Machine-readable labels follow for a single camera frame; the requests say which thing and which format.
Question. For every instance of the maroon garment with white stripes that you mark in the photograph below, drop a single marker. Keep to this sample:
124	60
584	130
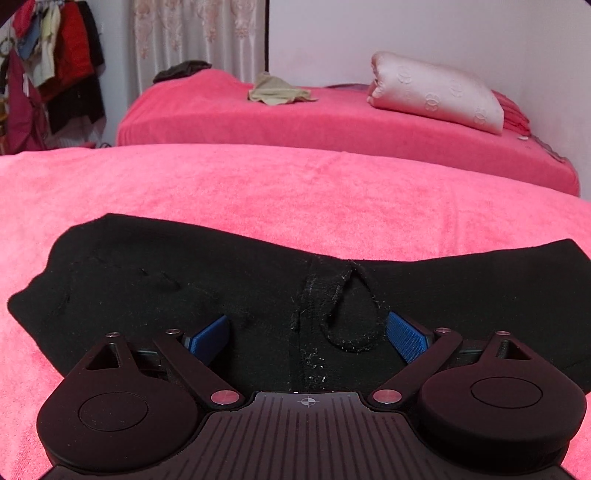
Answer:
23	115

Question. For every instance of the white lace curtain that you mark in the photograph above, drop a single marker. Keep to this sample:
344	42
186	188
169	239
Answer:
198	32

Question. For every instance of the beige garment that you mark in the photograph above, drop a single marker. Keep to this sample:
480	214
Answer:
274	90

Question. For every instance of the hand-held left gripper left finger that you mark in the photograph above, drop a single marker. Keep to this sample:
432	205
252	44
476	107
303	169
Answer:
210	339

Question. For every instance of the folded pink blanket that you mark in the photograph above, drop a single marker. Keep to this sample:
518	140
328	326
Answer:
512	113

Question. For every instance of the hanging clothes on rack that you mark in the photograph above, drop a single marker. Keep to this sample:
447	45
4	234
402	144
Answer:
90	99

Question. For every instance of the cream garment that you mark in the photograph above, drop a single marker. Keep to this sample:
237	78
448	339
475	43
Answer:
48	44

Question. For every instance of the blue garment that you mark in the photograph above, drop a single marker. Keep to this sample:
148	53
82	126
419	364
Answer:
28	44

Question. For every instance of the red jacket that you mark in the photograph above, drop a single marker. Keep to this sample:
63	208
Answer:
71	46

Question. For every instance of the pale pink rolled quilt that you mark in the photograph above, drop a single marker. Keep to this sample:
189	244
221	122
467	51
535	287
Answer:
434	90

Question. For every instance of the dark garment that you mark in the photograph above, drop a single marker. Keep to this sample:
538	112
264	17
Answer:
182	70

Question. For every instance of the pink fleece blanket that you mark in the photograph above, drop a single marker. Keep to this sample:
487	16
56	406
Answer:
277	184

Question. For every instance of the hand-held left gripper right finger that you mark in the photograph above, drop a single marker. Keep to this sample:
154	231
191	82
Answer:
408	337

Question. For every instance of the bed with pink cover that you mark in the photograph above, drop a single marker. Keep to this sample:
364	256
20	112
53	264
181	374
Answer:
332	120

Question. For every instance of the black pants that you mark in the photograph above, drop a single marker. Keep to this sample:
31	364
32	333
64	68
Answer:
184	277

